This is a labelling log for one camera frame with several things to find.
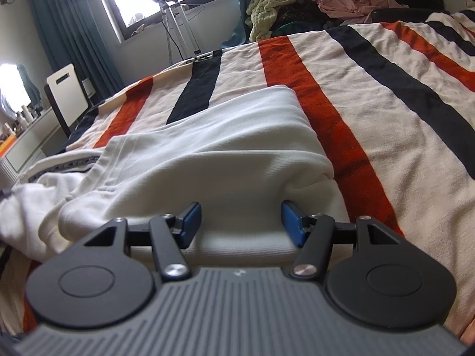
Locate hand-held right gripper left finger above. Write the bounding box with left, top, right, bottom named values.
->
left=61, top=201, right=203, bottom=282

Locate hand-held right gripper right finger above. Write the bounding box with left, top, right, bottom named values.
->
left=280, top=199, right=422, bottom=279

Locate cream white sweatshirt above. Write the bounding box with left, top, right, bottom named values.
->
left=0, top=85, right=351, bottom=268

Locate pile of dark clothes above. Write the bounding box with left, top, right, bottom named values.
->
left=275, top=0, right=372, bottom=34

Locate striped blanket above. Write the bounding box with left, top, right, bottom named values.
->
left=0, top=9, right=475, bottom=345

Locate white dresser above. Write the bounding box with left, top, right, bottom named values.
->
left=0, top=106, right=62, bottom=182

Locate white and black chair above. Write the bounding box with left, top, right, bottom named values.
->
left=44, top=63, right=93, bottom=138

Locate group of cosmetic bottles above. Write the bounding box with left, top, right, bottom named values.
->
left=0, top=104, right=41, bottom=138

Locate orange box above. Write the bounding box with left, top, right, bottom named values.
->
left=0, top=135, right=17, bottom=158

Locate crumpled brown cloth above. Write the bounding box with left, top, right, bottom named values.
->
left=126, top=13, right=149, bottom=36

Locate yellow-green knitted blanket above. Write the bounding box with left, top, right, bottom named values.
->
left=247, top=0, right=299, bottom=43

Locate pale pink garment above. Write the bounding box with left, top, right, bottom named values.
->
left=312, top=0, right=409, bottom=25

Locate lit vanity mirror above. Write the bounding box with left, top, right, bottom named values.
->
left=0, top=62, right=41, bottom=114

